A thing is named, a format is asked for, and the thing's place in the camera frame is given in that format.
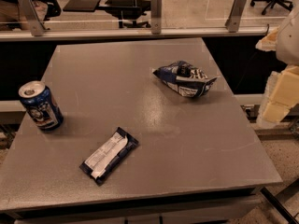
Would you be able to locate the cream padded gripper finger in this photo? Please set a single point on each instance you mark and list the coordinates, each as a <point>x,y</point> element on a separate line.
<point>281,94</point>

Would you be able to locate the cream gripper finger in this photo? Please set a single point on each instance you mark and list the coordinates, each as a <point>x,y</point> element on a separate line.
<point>269,42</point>

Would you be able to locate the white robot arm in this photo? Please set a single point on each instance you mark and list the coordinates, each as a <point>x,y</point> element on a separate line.
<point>287,49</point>

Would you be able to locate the blue chip bag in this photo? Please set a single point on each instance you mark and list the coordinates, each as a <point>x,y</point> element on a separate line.
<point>185,79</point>

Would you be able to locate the black office chair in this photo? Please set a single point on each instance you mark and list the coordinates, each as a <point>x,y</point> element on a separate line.
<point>288,5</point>

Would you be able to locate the blue soda can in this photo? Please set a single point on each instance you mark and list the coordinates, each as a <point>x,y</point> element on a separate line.
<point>38,101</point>

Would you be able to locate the glass barrier panel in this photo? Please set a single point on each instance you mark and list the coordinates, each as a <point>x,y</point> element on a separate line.
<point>175,14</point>

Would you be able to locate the right metal glass bracket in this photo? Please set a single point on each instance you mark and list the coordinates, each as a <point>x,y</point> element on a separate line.
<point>233,22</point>

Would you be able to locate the metal glass bracket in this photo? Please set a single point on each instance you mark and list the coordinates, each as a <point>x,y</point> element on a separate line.
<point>233,22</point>
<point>156,16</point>
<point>36,27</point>

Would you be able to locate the middle metal glass bracket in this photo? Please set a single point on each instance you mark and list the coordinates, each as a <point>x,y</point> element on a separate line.
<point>156,16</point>

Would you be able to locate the left metal glass bracket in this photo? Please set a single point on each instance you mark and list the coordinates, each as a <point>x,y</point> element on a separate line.
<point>36,27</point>

